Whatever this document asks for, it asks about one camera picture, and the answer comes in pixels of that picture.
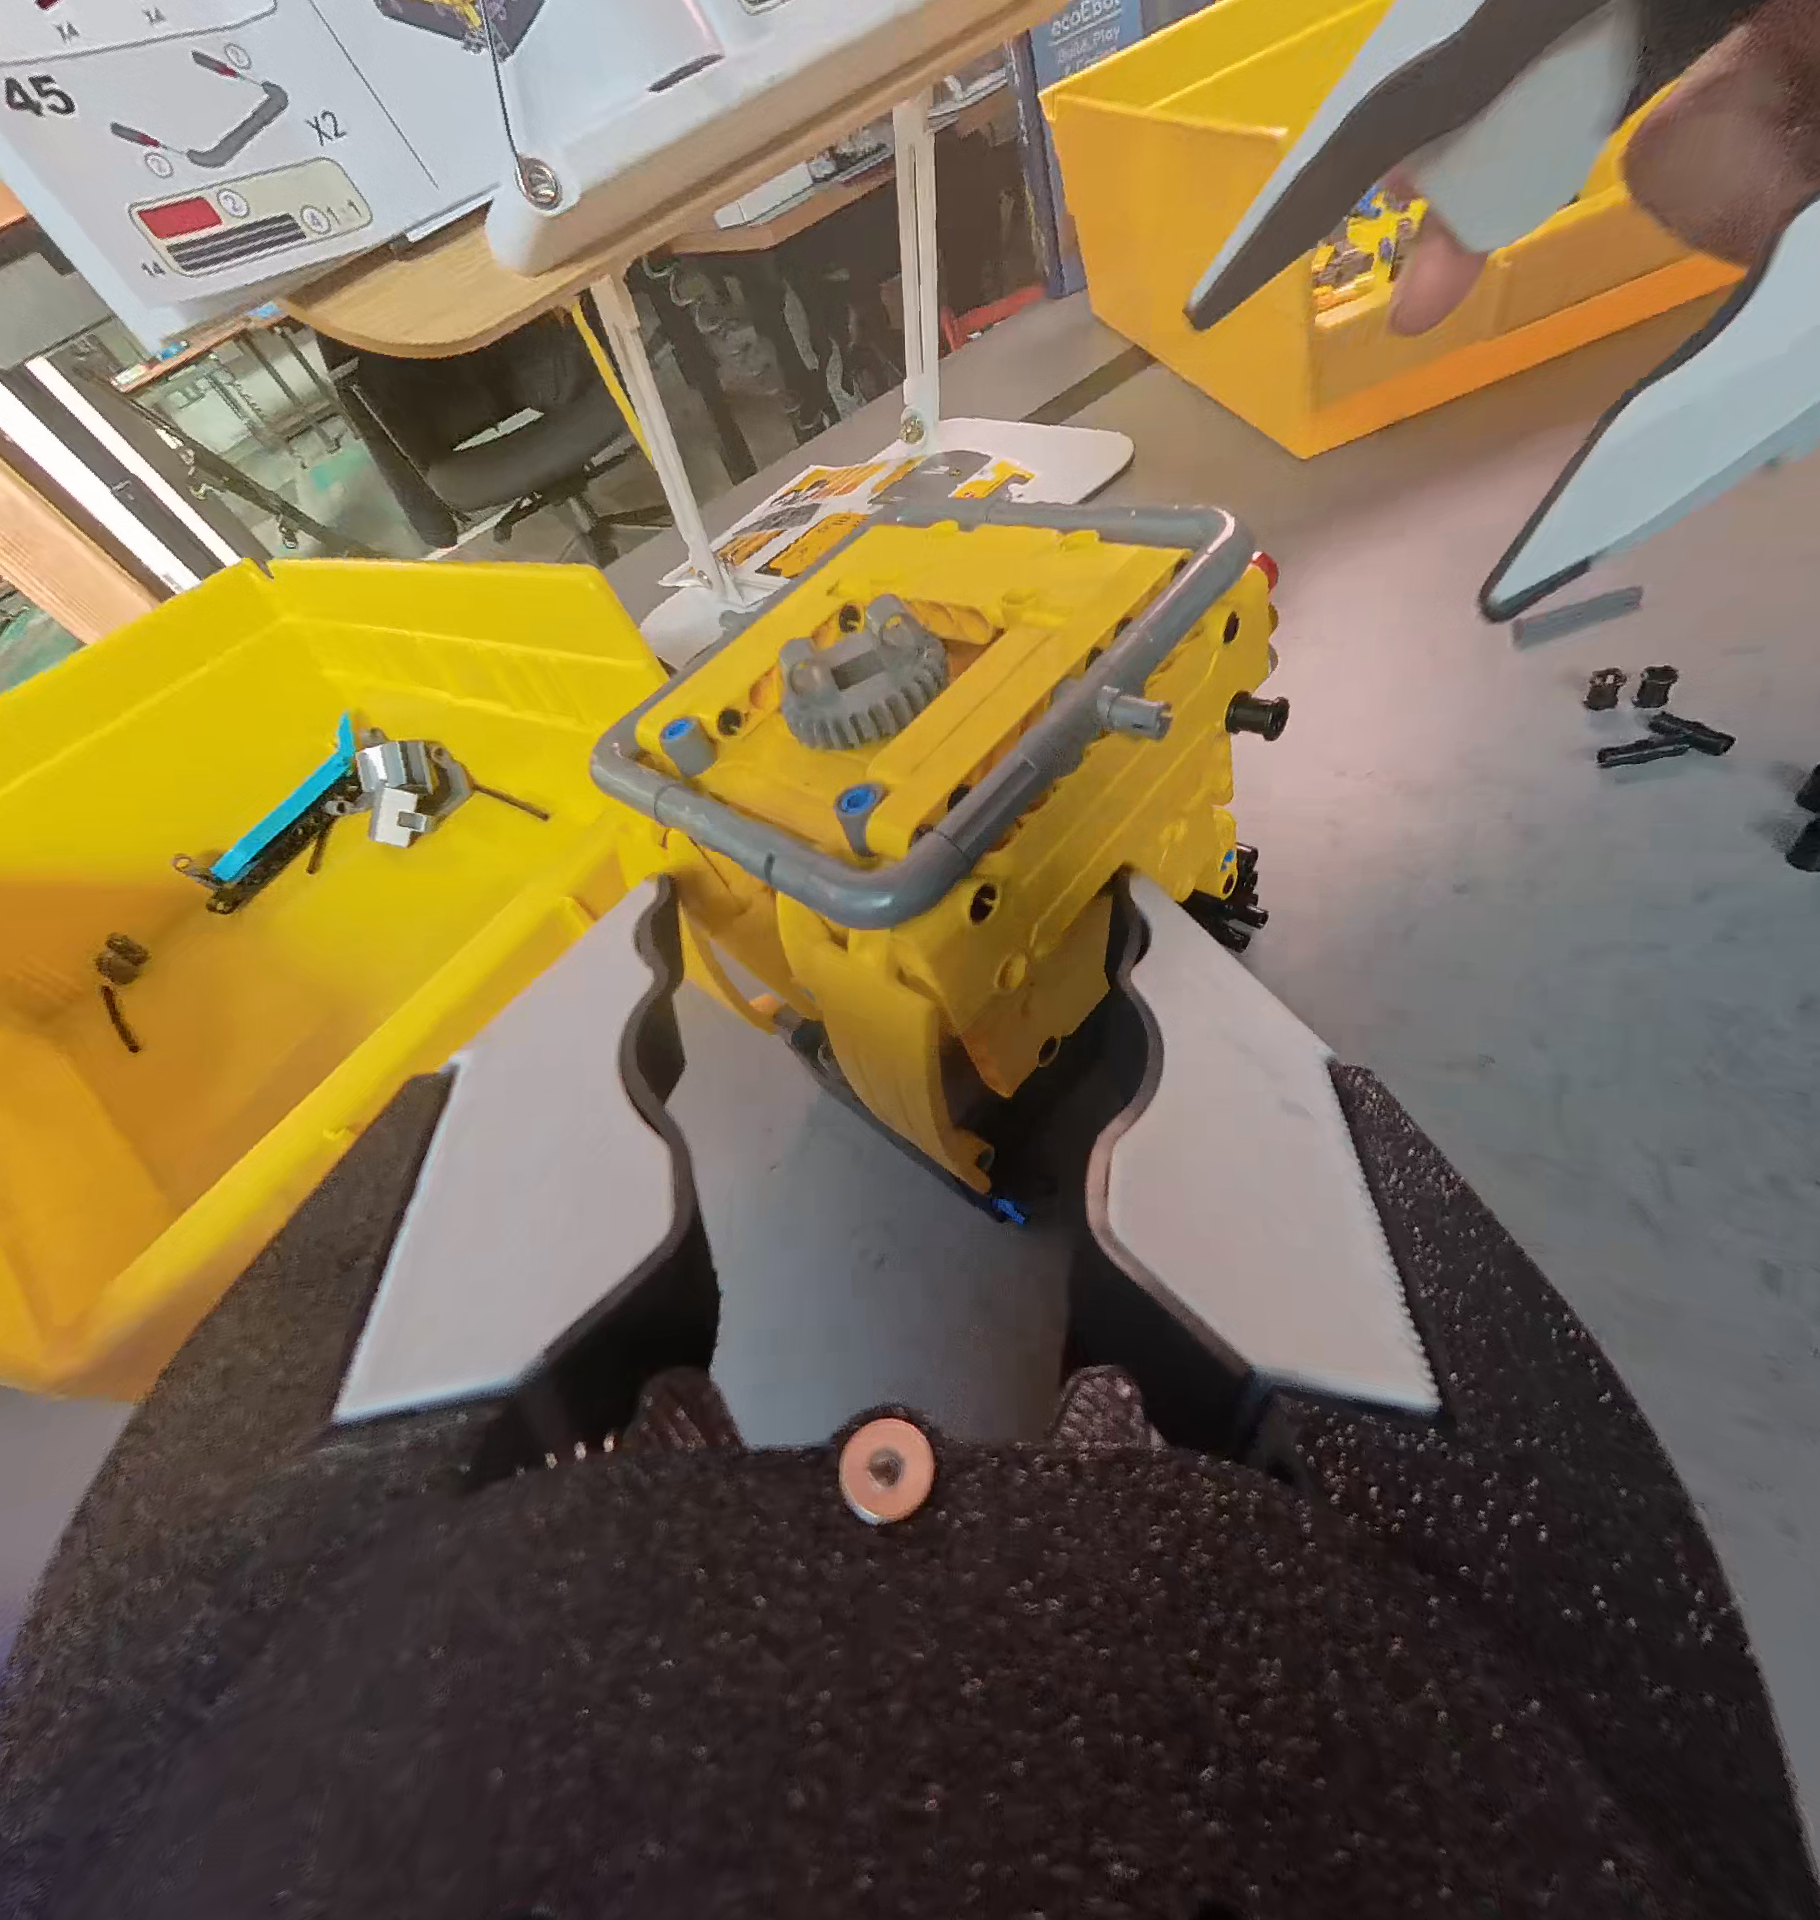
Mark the black office chair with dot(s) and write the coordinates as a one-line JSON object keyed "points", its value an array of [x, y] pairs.
{"points": [[460, 419]]}

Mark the red storage box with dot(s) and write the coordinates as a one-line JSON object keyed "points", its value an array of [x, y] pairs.
{"points": [[1000, 315]]}

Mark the dark lego rod with connector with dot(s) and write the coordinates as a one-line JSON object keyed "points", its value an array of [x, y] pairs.
{"points": [[122, 975]]}

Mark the white page holder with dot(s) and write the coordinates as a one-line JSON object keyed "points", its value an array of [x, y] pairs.
{"points": [[610, 165]]}

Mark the white book stand with stickers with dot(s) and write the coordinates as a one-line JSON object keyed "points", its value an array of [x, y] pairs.
{"points": [[401, 301]]}

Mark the yellow bin with many pieces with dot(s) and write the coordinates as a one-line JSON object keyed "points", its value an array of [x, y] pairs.
{"points": [[1180, 225]]}

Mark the yellow bin with few pieces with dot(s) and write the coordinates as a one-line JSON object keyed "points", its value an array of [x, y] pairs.
{"points": [[325, 1051]]}

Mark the thin black lego piece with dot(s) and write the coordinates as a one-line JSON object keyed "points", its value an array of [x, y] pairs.
{"points": [[512, 807]]}

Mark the short dark grey lego axle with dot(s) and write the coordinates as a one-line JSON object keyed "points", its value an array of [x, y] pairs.
{"points": [[1578, 609]]}

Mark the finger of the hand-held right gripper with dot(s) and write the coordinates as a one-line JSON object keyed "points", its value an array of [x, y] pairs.
{"points": [[1719, 404], [1330, 134]]}

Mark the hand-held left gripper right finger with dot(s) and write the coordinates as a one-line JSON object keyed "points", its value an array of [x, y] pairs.
{"points": [[1270, 1200]]}

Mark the white stand pole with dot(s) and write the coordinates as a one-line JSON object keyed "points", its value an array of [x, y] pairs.
{"points": [[916, 270], [655, 404]]}

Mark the open instruction booklet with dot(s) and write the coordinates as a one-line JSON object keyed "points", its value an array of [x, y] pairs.
{"points": [[175, 180]]}

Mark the yellow and black lego model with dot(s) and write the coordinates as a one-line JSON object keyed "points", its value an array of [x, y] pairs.
{"points": [[1029, 719]]}

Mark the yellow ribbon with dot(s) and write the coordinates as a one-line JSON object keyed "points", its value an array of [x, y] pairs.
{"points": [[607, 376]]}

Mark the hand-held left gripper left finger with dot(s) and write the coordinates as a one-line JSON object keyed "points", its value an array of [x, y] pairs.
{"points": [[521, 1200]]}

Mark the blue robot kit box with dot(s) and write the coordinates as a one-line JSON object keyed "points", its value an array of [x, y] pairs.
{"points": [[1082, 91]]}

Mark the heap of grey blue pieces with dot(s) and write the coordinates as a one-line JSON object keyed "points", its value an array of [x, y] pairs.
{"points": [[1360, 254]]}

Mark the black and blue lego piece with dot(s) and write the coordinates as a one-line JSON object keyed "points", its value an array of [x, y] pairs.
{"points": [[272, 833]]}

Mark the person's right hand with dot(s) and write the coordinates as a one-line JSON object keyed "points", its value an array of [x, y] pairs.
{"points": [[1766, 119]]}

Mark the yellow grey sticker sheet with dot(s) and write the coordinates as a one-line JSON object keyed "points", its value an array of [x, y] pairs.
{"points": [[805, 524]]}

